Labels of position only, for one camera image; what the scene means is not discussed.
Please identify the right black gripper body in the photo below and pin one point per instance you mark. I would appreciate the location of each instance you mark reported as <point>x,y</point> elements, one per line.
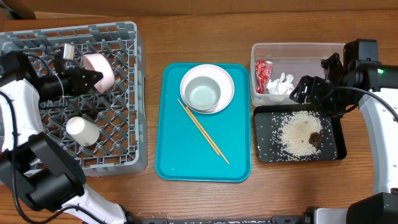
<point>311,90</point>

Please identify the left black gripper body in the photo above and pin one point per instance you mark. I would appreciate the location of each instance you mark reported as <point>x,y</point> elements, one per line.
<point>59,86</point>

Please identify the pink bowl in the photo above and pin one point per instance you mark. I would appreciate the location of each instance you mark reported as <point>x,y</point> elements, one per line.
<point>99,63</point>

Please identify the brown food scrap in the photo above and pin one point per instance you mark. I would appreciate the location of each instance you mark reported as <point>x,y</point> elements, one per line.
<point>315,139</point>

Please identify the white tissue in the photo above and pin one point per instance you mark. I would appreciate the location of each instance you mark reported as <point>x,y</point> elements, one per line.
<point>282,85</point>

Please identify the white paper cup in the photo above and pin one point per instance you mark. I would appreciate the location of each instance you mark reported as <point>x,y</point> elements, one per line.
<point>82,131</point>

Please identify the white rice pile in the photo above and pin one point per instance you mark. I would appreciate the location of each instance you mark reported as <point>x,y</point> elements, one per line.
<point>283,136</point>

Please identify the red snack wrapper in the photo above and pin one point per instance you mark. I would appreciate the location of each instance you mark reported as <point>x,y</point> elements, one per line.
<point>263,70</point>

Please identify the grey-green bowl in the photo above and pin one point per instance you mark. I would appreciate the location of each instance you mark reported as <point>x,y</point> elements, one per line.
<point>202,93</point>

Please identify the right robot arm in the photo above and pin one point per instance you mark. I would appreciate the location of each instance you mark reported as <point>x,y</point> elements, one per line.
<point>372,87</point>

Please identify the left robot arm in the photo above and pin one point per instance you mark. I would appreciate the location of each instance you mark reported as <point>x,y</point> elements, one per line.
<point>34,167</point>

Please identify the clear plastic waste bin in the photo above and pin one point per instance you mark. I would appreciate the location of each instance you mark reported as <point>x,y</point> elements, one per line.
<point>296,59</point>

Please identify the grey plastic dishwasher rack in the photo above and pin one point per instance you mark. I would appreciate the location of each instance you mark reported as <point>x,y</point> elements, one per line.
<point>118,112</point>

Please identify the black food waste tray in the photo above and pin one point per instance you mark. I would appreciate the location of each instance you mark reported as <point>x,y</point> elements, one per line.
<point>332,144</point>

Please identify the white round plate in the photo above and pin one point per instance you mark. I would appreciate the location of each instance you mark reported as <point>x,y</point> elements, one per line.
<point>220,75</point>

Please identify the teal plastic tray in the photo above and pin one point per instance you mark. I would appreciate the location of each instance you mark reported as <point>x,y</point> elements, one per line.
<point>183,153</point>

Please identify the upper wooden chopstick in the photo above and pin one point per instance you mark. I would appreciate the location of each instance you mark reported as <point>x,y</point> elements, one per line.
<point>183,106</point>

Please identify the wooden chopstick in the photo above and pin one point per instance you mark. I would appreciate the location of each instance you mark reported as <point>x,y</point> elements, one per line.
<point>183,106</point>
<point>206,135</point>

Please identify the lower wooden chopstick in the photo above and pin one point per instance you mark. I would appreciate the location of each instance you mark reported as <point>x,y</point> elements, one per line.
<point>206,135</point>

